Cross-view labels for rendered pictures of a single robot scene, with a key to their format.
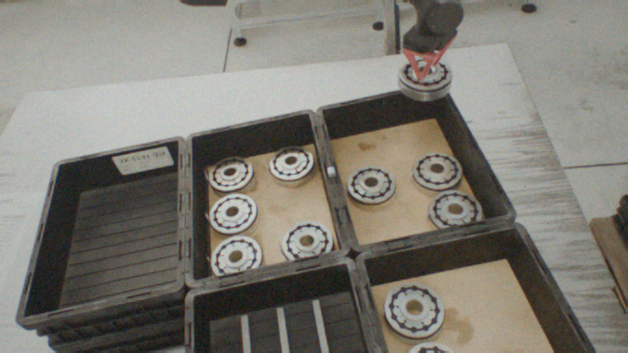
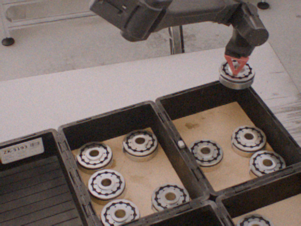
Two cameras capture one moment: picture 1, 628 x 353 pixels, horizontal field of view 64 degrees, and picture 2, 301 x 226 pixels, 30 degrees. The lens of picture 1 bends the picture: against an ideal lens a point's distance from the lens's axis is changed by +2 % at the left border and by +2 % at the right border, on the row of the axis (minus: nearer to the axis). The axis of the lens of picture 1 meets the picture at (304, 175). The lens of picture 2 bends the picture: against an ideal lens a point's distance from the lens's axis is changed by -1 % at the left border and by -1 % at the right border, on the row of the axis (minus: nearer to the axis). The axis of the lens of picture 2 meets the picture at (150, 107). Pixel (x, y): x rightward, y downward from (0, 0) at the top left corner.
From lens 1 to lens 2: 0.62 m
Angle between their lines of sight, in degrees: 15
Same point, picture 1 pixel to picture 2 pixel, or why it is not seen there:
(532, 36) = (270, 29)
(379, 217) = (215, 175)
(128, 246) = (24, 218)
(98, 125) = not seen: outside the picture
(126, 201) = (9, 185)
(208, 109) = (38, 107)
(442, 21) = (256, 39)
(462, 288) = (281, 214)
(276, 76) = (90, 75)
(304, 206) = (157, 174)
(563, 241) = not seen: outside the picture
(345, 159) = not seen: hidden behind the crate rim
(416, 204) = (238, 163)
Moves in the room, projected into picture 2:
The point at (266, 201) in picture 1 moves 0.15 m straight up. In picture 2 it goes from (126, 173) to (123, 137)
